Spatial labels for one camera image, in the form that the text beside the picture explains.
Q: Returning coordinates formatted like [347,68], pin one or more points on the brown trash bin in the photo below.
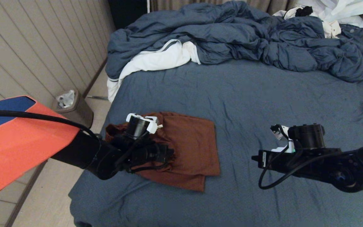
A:
[82,115]

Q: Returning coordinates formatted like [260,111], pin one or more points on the thin metal rod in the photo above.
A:
[98,98]

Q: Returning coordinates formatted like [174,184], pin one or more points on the blue bed sheet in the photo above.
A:
[216,82]

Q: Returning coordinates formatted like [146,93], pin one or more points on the crumpled blue duvet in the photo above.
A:
[232,31]

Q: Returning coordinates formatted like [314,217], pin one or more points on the beige curtain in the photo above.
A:
[169,3]

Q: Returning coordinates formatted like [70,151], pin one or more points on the blue denim garment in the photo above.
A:
[354,31]

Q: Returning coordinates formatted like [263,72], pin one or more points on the white crumpled garment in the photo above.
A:
[342,9]

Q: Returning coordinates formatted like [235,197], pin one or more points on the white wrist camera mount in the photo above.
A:
[290,146]
[152,126]

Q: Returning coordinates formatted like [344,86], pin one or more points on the cream buttoned shirt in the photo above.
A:
[331,30]

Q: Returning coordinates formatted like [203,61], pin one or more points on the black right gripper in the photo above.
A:
[307,138]

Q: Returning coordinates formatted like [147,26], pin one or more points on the clear plastic bin bag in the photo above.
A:
[66,99]

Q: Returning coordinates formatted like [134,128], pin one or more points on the orange left robot arm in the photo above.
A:
[17,142]

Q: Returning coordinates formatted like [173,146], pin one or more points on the small black garment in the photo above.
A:
[304,11]

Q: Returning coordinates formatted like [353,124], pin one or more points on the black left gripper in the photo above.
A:
[137,151]

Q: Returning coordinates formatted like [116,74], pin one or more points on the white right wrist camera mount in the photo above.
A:
[290,146]

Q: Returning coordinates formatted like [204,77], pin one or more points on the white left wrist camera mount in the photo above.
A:
[152,126]

